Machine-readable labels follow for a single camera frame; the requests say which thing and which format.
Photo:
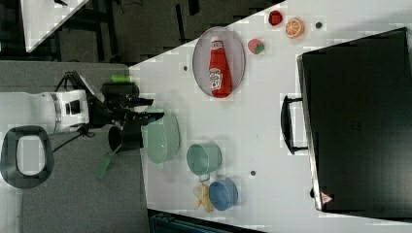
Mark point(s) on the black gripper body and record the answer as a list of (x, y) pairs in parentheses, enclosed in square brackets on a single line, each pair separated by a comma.
[(118, 110)]

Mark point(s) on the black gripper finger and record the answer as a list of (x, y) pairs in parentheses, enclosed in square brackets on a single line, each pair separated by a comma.
[(141, 102), (146, 117)]

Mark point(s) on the red plush ketchup bottle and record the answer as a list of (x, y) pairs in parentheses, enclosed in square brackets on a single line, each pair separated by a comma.
[(219, 73)]

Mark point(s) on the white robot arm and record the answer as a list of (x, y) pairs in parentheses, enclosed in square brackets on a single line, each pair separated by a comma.
[(28, 121)]

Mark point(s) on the grey oval plate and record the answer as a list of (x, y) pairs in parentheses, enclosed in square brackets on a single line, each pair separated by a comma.
[(233, 51)]

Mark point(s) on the black cylinder container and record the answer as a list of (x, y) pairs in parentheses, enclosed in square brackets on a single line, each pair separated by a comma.
[(119, 88)]

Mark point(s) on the green plastic colander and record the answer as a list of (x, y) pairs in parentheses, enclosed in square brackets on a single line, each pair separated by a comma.
[(161, 138)]

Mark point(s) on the black pot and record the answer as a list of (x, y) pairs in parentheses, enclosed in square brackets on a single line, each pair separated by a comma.
[(127, 138)]

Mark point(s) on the green bottle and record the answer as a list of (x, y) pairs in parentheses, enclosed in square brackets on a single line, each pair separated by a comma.
[(120, 79)]

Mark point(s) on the green slotted spatula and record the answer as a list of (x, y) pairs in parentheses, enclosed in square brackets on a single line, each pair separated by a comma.
[(103, 165)]

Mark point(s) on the green measuring cup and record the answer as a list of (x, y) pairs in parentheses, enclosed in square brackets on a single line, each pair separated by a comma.
[(204, 159)]

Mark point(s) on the peeled toy banana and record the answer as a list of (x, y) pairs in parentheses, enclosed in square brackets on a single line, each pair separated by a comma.
[(201, 192)]

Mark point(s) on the blue measuring cup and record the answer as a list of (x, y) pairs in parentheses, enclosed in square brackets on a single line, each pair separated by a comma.
[(223, 194)]

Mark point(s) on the plush strawberry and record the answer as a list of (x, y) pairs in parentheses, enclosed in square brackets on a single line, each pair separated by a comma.
[(256, 46)]

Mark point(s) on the red toy fruit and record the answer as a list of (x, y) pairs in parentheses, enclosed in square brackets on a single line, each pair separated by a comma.
[(275, 18)]

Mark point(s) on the orange slice toy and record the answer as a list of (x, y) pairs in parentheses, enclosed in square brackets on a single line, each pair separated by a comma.
[(295, 28)]

